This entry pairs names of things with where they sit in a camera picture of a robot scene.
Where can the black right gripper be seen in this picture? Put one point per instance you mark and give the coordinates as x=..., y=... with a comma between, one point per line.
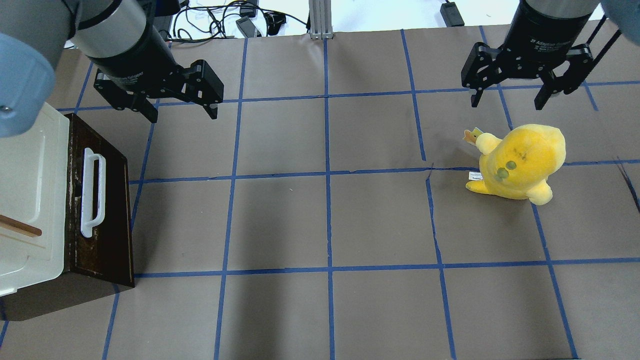
x=541, y=31

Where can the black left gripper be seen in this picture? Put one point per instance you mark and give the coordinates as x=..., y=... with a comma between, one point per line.
x=131, y=56

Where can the white drawer handle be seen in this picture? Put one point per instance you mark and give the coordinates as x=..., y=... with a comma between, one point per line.
x=93, y=192

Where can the dark brown wooden drawer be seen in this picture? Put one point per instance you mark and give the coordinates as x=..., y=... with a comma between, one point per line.
x=98, y=247

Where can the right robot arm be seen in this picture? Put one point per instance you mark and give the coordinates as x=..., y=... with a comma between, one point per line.
x=624, y=13

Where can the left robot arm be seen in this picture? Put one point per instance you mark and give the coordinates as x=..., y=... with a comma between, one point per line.
x=32, y=38

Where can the black box top right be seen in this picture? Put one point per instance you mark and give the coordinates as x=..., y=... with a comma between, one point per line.
x=451, y=14

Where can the yellow plush toy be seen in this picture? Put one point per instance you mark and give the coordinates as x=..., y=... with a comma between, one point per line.
x=518, y=165

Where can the black power adapter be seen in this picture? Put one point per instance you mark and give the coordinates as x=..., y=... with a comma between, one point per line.
x=247, y=28

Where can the cream white cabinet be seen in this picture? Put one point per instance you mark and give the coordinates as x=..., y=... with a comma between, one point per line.
x=33, y=189

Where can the wooden stick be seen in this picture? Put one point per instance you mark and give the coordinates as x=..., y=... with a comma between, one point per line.
x=19, y=227

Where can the aluminium frame post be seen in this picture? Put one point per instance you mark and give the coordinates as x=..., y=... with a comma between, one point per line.
x=320, y=19

